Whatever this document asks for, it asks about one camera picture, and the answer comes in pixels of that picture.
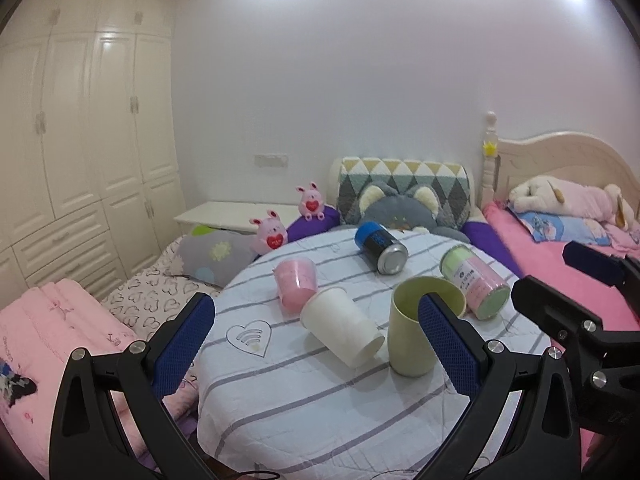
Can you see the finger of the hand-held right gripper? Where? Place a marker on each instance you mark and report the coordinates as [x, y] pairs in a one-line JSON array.
[[550, 305], [592, 260]]

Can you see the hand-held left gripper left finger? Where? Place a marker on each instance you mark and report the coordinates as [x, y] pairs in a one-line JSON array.
[[184, 347]]

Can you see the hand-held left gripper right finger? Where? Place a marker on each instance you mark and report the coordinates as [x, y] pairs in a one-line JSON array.
[[450, 347]]

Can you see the white cup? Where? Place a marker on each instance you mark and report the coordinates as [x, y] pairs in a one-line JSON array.
[[335, 325]]

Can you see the pink cup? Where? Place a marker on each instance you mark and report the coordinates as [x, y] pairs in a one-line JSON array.
[[295, 285]]

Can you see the pale green cup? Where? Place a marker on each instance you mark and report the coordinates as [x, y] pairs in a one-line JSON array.
[[405, 342]]

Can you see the pink bedsheet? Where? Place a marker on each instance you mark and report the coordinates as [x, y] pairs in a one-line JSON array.
[[540, 262]]

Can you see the blue cartoon pillow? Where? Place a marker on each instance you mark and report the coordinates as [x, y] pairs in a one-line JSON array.
[[550, 225]]

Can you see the heart print sheet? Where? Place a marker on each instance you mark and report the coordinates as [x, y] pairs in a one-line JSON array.
[[150, 295]]

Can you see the green and pink canister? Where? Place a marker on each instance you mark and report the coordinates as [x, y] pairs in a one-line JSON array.
[[475, 285]]

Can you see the purple cushion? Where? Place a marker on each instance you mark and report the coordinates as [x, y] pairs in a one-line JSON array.
[[492, 247], [315, 227]]

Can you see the white and pink plush dog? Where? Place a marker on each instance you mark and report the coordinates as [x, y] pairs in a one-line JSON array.
[[535, 192]]

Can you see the grey flower pillow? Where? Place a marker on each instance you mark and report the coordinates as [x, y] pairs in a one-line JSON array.
[[215, 252]]

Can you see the cream bed headboard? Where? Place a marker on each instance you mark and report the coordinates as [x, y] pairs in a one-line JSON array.
[[565, 155]]

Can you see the blue and black can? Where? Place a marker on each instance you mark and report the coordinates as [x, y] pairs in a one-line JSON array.
[[377, 245]]

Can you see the pink quilt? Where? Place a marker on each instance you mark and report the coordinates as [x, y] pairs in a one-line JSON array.
[[50, 325]]

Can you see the pink plush pig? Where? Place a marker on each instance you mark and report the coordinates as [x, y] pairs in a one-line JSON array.
[[311, 205], [270, 237]]

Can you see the white side table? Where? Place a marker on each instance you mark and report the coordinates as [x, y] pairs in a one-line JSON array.
[[225, 212]]

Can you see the grey cat cushion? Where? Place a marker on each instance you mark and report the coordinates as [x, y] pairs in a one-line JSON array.
[[400, 207]]

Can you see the yellow star ornament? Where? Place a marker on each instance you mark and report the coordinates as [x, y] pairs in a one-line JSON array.
[[489, 148]]

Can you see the triangle patterned chair cover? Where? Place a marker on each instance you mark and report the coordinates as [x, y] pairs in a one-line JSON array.
[[400, 170]]

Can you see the white wardrobe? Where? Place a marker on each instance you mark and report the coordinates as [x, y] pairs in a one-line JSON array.
[[75, 135]]

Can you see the white wall socket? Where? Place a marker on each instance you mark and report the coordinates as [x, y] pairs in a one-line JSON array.
[[271, 160]]

